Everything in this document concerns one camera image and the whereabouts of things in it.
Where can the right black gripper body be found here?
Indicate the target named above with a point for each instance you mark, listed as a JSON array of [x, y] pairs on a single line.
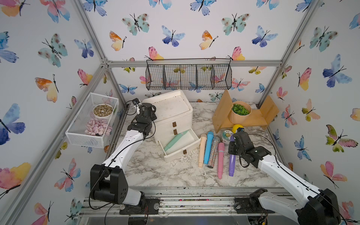
[[232, 149]]

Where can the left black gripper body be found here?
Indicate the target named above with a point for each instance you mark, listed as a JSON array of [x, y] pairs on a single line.
[[153, 118]]

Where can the purple toy microphone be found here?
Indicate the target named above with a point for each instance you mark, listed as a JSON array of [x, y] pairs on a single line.
[[232, 160]]

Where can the pink toy microphone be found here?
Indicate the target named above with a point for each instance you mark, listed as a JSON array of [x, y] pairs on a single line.
[[221, 151]]

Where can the rhinestone silver microphone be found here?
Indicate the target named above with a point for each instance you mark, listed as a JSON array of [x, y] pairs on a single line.
[[214, 150]]

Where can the blue toy microphone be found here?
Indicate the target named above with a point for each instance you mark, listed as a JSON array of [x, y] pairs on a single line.
[[210, 137]]

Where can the white plastic drawer cabinet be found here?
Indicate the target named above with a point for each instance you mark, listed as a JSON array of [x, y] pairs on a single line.
[[174, 114]]

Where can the mint green toy microphone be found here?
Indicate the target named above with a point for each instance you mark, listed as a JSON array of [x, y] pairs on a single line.
[[175, 140]]

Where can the wooden rolling pin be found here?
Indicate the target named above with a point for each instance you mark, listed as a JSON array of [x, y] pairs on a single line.
[[203, 140]]

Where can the white bottom drawer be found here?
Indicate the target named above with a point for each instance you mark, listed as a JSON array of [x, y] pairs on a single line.
[[185, 144]]

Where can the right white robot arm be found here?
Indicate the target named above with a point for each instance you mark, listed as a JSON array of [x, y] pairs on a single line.
[[311, 205]]

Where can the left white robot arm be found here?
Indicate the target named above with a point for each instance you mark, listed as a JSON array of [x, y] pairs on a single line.
[[108, 181]]

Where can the yellow lidded jar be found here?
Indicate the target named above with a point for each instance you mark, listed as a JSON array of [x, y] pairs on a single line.
[[238, 128]]

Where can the green label round tin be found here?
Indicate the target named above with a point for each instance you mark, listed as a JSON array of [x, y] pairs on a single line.
[[226, 136]]

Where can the peach pot green plant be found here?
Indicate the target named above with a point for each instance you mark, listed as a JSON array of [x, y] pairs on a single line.
[[240, 112]]

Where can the wooden shelf stand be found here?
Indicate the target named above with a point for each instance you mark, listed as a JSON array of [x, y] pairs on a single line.
[[225, 117]]

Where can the white bowl of seeds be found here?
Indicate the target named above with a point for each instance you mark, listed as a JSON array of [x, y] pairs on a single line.
[[103, 111]]

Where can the pink flower petals pile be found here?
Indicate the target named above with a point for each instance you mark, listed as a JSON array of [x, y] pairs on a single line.
[[98, 127]]

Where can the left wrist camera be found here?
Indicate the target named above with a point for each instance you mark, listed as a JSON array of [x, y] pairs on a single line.
[[136, 101]]

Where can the white mesh wall basket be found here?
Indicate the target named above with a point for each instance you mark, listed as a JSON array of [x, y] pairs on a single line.
[[75, 133]]

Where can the black wire wall basket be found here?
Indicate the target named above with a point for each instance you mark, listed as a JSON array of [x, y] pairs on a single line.
[[188, 74]]

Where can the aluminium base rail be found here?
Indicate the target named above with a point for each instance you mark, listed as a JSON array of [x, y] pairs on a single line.
[[200, 206]]

